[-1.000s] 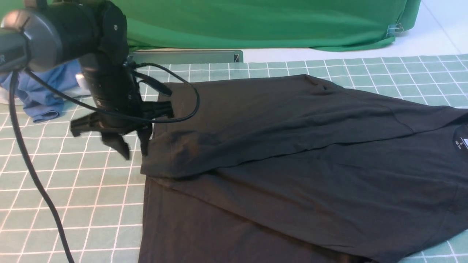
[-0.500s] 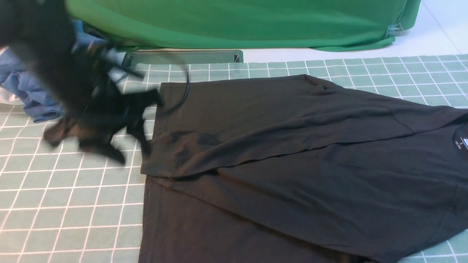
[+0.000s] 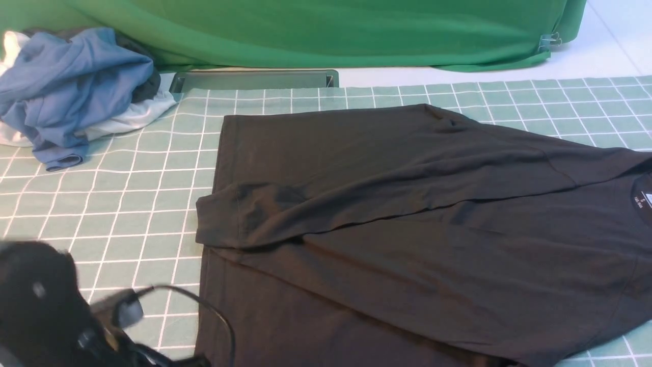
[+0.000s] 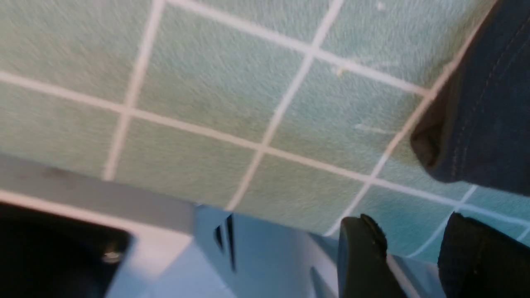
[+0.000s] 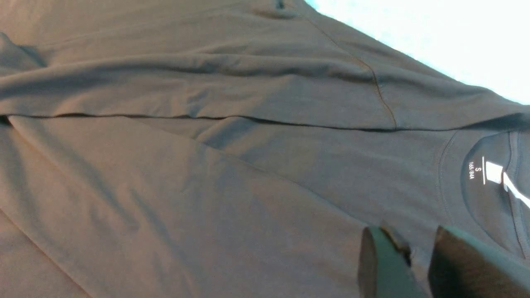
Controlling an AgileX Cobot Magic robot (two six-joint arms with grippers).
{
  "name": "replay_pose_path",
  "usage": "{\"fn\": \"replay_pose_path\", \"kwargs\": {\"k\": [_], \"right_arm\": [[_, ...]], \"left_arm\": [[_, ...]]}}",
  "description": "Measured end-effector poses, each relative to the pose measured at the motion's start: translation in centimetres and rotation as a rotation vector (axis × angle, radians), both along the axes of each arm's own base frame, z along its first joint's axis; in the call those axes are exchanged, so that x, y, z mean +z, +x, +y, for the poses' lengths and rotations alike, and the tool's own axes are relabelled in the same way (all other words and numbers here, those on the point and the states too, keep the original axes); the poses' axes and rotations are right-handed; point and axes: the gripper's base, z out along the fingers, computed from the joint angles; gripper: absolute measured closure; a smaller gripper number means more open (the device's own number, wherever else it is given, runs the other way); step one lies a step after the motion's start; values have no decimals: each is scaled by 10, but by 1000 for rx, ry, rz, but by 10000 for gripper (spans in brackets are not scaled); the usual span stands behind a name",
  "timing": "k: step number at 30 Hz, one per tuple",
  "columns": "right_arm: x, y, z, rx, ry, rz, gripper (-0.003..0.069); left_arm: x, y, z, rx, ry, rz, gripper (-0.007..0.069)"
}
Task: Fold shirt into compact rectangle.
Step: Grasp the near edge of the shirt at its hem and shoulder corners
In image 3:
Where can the dark gray long-sleeved shirt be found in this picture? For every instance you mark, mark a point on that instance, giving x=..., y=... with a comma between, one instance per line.
x=414, y=236

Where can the gray metal tray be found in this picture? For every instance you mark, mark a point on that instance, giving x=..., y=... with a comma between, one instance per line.
x=183, y=82

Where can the white crumpled garment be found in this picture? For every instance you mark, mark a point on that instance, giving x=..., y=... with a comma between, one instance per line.
x=138, y=115

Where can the green checkered tablecloth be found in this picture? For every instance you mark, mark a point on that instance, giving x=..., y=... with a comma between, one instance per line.
x=127, y=215

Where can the green backdrop cloth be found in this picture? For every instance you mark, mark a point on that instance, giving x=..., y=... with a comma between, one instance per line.
x=460, y=36

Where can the metal binder clip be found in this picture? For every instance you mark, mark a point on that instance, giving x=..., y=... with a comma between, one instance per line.
x=549, y=41

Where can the blue crumpled garment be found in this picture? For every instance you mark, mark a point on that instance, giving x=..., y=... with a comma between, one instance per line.
x=58, y=87

